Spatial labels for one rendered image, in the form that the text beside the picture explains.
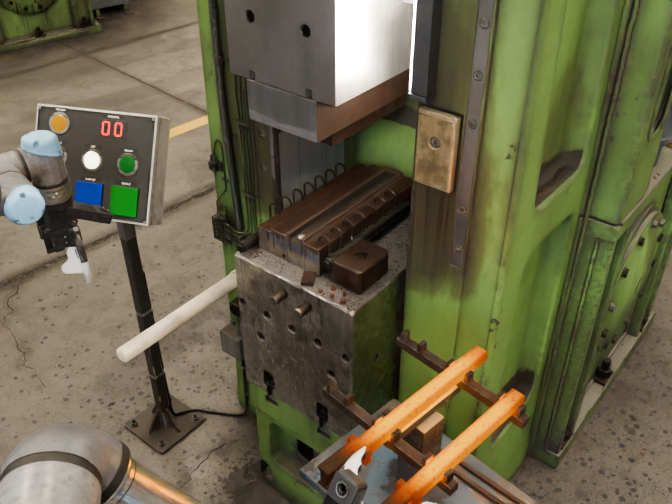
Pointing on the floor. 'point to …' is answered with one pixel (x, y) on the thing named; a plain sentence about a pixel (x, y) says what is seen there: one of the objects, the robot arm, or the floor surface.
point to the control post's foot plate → (157, 433)
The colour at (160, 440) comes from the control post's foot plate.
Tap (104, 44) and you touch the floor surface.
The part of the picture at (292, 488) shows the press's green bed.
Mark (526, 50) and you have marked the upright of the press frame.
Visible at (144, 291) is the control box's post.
